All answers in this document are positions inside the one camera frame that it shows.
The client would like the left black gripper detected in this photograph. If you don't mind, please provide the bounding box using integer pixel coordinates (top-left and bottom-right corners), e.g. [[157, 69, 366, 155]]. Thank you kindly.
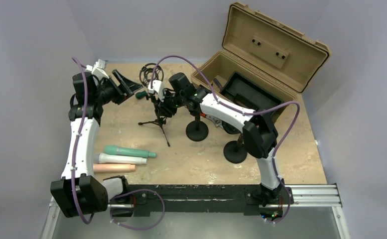
[[93, 70, 142, 106]]

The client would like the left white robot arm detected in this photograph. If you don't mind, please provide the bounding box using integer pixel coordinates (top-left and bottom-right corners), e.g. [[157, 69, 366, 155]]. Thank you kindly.
[[50, 70, 142, 218]]

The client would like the tan plastic tool case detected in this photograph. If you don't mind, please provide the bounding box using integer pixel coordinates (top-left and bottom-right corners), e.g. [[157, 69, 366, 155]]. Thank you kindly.
[[191, 2, 331, 102]]

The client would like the green handle screwdriver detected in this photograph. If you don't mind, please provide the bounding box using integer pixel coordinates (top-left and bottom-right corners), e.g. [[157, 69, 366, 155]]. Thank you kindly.
[[135, 91, 148, 100]]

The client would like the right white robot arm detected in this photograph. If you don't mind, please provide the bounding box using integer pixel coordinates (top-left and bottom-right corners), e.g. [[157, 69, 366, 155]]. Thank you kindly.
[[147, 73, 284, 206]]

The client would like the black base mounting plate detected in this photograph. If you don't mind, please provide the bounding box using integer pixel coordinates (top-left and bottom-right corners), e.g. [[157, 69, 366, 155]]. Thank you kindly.
[[110, 184, 294, 220]]

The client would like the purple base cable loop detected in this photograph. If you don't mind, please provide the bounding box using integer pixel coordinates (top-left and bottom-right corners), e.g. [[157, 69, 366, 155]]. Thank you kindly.
[[109, 189, 166, 232]]

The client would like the round base shock mount stand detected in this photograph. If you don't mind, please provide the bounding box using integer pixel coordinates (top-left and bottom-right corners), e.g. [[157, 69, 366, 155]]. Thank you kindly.
[[222, 121, 248, 164]]

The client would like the white microphone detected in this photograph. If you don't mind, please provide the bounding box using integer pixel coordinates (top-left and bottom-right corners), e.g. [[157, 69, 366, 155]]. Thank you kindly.
[[94, 153, 147, 165]]

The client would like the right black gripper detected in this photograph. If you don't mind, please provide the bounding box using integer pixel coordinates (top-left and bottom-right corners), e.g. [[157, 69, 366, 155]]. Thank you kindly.
[[155, 88, 185, 117]]

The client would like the black tripod mic stand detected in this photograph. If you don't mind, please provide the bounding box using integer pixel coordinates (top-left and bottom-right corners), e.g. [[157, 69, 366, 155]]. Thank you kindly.
[[138, 63, 170, 147]]

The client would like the pink microphone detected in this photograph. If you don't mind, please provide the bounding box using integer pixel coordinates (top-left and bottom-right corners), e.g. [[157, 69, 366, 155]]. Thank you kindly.
[[93, 164, 136, 173]]

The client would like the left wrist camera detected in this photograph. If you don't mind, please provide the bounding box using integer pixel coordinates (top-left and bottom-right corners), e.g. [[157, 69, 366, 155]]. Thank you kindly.
[[85, 59, 109, 80]]

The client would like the round base clip stand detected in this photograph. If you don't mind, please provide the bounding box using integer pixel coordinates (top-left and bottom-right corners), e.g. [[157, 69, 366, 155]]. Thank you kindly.
[[185, 111, 209, 142]]

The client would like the red adjustable wrench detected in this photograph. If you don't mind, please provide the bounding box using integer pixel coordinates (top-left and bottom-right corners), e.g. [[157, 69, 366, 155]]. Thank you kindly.
[[200, 113, 223, 128]]

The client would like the green microphone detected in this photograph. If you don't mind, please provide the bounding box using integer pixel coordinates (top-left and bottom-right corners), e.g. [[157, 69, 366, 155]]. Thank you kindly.
[[104, 145, 157, 158]]

